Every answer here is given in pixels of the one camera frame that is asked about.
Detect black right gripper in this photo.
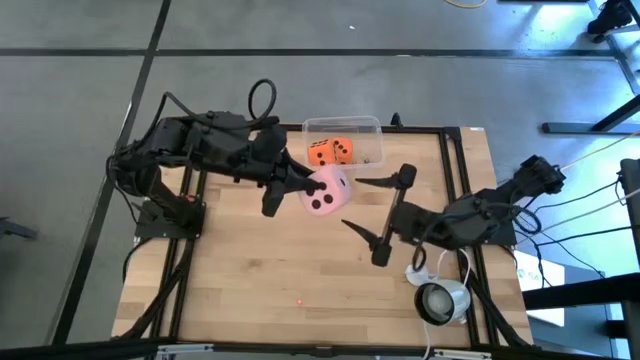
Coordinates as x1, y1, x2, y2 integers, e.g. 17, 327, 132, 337
341, 163, 454, 268

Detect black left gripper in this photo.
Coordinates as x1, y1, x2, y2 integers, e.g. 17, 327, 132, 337
233, 123, 327, 219

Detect orange foam die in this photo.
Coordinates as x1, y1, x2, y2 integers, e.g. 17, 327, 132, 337
332, 136, 354, 165
307, 138, 335, 168

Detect pink foam die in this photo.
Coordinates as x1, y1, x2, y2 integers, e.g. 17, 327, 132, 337
298, 164, 352, 217

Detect clear plastic container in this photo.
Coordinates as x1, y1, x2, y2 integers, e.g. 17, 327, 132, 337
301, 115, 385, 170

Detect white paper box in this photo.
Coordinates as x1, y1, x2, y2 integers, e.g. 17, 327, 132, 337
513, 249, 566, 327

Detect black metal beam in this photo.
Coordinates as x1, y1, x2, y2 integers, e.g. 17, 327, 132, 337
522, 272, 640, 311

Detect black floor object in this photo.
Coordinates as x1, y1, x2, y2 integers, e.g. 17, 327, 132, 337
0, 215, 39, 240

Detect person's foot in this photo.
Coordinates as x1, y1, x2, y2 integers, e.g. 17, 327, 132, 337
587, 0, 634, 35

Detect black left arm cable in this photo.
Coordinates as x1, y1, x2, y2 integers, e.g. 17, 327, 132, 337
149, 78, 279, 131

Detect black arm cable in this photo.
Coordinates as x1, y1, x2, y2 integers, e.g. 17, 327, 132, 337
149, 78, 279, 131
410, 204, 544, 274

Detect black aluminium table frame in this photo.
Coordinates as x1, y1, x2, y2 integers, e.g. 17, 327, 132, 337
113, 110, 537, 350

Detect white bullet camera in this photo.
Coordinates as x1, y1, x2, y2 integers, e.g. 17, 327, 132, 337
405, 261, 473, 327

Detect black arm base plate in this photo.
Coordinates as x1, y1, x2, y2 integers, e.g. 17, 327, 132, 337
134, 199, 206, 240
479, 222, 517, 247

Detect white camera cable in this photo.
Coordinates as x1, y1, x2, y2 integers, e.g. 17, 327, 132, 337
421, 245, 474, 360

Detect black cable bundle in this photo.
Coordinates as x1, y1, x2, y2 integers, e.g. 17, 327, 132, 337
119, 238, 196, 341
467, 272, 534, 349

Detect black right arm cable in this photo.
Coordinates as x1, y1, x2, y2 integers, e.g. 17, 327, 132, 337
410, 204, 544, 274

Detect silver metal bracket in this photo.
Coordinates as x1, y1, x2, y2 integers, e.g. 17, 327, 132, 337
433, 348, 494, 360
157, 342, 214, 357

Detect black table leg frame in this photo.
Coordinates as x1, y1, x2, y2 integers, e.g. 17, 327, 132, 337
541, 0, 640, 136

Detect black floor cable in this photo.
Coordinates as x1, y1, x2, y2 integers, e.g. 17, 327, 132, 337
514, 225, 640, 249

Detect yellow floor cable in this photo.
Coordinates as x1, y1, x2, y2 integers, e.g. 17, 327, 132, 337
442, 0, 489, 10

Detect grey floor cable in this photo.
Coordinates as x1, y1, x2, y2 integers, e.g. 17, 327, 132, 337
569, 187, 640, 221

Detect cream power cable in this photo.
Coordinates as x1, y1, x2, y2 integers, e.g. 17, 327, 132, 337
562, 130, 640, 171

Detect black metal post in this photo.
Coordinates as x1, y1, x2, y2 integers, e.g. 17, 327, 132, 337
618, 158, 640, 360

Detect black rail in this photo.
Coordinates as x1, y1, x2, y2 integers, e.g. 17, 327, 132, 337
0, 337, 640, 360

